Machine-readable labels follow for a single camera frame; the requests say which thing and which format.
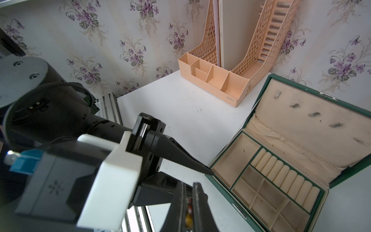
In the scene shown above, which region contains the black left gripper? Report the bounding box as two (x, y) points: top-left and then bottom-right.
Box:
(127, 113), (214, 206)

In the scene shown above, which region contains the beige folder in organizer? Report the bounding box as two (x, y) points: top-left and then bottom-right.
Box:
(214, 0), (265, 71)

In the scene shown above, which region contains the peach plastic file organizer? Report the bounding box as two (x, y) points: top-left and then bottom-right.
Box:
(178, 0), (300, 107)

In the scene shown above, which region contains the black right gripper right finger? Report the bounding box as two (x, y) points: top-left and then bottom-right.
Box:
(192, 182), (219, 232)

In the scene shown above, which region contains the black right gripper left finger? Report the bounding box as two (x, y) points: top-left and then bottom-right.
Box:
(160, 182), (187, 232)

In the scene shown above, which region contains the green jewelry box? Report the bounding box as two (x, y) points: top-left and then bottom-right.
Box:
(209, 74), (371, 232)

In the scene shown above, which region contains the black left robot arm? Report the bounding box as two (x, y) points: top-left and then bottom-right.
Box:
(1, 32), (214, 206)

